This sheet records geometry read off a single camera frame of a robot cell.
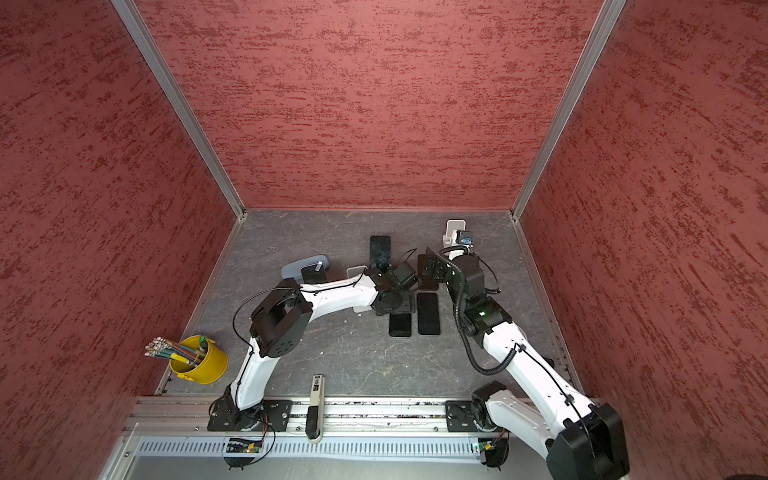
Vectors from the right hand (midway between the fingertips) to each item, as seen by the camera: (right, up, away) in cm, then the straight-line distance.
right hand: (438, 255), depth 79 cm
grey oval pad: (-47, -7, +24) cm, 53 cm away
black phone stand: (-10, -23, +13) cm, 28 cm away
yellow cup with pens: (-63, -26, -5) cm, 68 cm away
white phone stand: (-24, -6, +11) cm, 27 cm away
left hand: (-9, -19, +13) cm, 25 cm away
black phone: (-17, 0, +16) cm, 23 cm away
